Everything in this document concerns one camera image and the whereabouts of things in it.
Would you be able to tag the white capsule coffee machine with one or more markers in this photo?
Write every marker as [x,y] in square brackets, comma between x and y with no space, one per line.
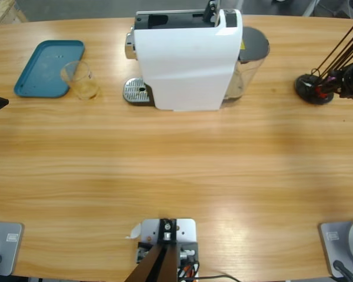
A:
[188,67]

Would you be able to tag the red coffee capsule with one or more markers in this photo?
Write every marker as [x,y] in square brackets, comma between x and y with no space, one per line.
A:
[320,91]

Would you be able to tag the teal plastic tray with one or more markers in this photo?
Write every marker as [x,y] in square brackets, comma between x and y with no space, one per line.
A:
[44,67]

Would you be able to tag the clear glass cup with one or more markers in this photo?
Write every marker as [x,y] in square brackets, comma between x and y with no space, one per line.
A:
[83,85]

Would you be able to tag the wooden crate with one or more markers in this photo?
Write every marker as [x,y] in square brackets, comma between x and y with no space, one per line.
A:
[3,11]

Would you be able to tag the clear water tank dark lid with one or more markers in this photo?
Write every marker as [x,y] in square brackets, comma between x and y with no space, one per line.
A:
[253,44]

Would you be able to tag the white tape tag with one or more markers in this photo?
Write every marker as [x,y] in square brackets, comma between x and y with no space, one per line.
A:
[134,232]

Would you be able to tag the white mounting block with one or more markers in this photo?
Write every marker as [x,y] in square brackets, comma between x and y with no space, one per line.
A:
[185,232]

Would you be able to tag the white metal frame leg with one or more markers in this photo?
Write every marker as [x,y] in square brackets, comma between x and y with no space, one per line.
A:
[309,8]

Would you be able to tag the arm grey base plate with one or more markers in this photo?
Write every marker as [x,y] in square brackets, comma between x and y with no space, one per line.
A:
[341,243]
[9,243]

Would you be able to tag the dark camera post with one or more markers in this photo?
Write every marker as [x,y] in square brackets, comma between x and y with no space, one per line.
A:
[161,264]

